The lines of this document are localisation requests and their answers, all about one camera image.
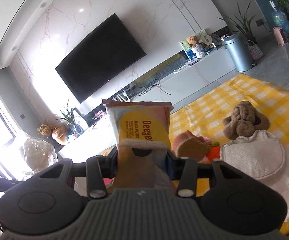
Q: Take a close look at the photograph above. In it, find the yellow Deeyeo tissue pack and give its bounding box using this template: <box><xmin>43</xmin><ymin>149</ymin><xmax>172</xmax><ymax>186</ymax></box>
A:
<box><xmin>103</xmin><ymin>100</ymin><xmax>176</xmax><ymax>192</ymax></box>

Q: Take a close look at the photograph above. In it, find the white round cushion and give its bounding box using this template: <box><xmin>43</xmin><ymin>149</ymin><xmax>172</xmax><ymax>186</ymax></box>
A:
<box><xmin>220</xmin><ymin>130</ymin><xmax>286</xmax><ymax>181</ymax></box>

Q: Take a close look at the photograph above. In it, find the pink toast-shaped plush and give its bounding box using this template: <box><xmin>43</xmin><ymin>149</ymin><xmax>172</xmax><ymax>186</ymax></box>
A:
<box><xmin>172</xmin><ymin>131</ymin><xmax>211</xmax><ymax>161</ymax></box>

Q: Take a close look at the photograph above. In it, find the white marble TV console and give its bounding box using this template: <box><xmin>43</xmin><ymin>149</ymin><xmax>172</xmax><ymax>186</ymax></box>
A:
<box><xmin>59</xmin><ymin>47</ymin><xmax>235</xmax><ymax>163</ymax></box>

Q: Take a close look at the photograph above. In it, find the orange plush toy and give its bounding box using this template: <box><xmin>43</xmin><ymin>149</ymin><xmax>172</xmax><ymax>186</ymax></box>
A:
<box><xmin>206</xmin><ymin>141</ymin><xmax>221</xmax><ymax>164</ymax></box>

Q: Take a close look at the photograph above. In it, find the potted plant in vase left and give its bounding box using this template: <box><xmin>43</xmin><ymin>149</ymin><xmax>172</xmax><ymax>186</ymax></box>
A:
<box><xmin>58</xmin><ymin>101</ymin><xmax>84</xmax><ymax>138</ymax></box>

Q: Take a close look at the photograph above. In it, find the yellow checkered tablecloth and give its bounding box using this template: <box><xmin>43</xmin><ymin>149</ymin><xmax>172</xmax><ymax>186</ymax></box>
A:
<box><xmin>99</xmin><ymin>73</ymin><xmax>289</xmax><ymax>235</ymax></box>

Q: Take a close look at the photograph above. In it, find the white wifi router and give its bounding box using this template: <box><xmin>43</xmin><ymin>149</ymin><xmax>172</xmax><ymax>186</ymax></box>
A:
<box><xmin>114</xmin><ymin>89</ymin><xmax>131</xmax><ymax>102</ymax></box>

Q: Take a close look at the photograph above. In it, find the brown knotted plush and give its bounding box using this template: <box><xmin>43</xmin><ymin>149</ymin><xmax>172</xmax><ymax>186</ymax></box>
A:
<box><xmin>222</xmin><ymin>101</ymin><xmax>270</xmax><ymax>140</ymax></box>

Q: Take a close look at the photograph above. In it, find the black curved television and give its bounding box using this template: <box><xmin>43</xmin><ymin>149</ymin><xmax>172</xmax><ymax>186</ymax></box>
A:
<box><xmin>55</xmin><ymin>14</ymin><xmax>146</xmax><ymax>103</ymax></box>

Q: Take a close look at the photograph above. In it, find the brown teddy bear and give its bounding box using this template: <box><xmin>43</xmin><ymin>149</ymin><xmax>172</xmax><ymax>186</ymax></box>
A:
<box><xmin>186</xmin><ymin>35</ymin><xmax>199</xmax><ymax>48</ymax></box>

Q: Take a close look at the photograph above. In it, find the grey metal trash can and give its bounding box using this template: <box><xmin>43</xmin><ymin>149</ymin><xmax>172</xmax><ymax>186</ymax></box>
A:
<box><xmin>223</xmin><ymin>33</ymin><xmax>253</xmax><ymax>72</ymax></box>

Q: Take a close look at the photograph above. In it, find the woven basket bag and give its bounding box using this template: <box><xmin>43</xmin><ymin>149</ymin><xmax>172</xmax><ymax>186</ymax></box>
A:
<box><xmin>246</xmin><ymin>40</ymin><xmax>264</xmax><ymax>61</ymax></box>

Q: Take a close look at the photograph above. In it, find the potted long-leaf plant right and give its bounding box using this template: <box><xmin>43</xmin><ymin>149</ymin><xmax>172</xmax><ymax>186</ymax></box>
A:
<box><xmin>218</xmin><ymin>1</ymin><xmax>257</xmax><ymax>43</ymax></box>

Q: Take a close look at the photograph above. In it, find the pink small heater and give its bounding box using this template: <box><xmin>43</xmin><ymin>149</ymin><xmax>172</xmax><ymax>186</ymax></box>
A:
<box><xmin>273</xmin><ymin>27</ymin><xmax>288</xmax><ymax>46</ymax></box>

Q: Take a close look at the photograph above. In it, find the blue water jug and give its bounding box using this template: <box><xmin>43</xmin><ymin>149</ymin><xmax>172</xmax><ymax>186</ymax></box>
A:
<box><xmin>269</xmin><ymin>0</ymin><xmax>289</xmax><ymax>35</ymax></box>

